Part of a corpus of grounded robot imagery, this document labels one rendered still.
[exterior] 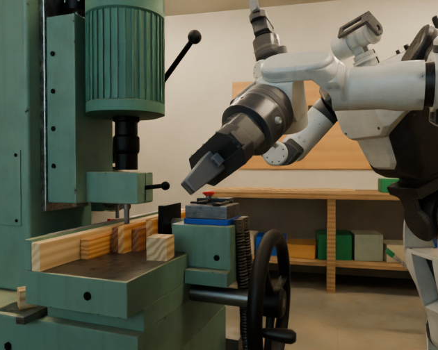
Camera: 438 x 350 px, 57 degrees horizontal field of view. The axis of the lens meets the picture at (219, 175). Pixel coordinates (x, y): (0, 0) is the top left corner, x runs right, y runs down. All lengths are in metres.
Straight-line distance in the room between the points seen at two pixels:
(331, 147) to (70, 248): 3.53
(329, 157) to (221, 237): 3.36
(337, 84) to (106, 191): 0.56
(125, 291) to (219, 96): 3.76
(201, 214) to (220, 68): 3.61
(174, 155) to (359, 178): 1.92
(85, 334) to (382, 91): 0.63
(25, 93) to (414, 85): 0.77
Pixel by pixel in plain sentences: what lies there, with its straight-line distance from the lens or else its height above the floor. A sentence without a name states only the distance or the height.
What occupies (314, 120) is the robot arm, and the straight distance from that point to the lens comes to 1.29.
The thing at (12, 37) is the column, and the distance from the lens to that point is 1.05.
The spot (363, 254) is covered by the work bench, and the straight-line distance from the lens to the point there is 3.80.
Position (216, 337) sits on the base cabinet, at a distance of 1.10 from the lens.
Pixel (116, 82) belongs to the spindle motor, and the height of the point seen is 1.26.
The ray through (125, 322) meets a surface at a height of 0.81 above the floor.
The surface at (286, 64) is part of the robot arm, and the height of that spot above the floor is 1.24.
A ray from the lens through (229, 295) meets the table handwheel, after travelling 0.87.
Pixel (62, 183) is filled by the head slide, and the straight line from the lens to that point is 0.97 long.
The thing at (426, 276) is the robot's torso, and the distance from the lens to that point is 1.30.
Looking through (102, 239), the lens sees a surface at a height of 0.93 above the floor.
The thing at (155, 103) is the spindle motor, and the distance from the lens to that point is 0.90.
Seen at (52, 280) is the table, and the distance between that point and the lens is 0.77.
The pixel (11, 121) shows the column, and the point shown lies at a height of 1.18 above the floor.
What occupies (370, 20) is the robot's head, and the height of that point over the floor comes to 1.43.
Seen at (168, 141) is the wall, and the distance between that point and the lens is 4.46.
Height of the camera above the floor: 1.09
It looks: 1 degrees down
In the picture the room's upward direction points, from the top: straight up
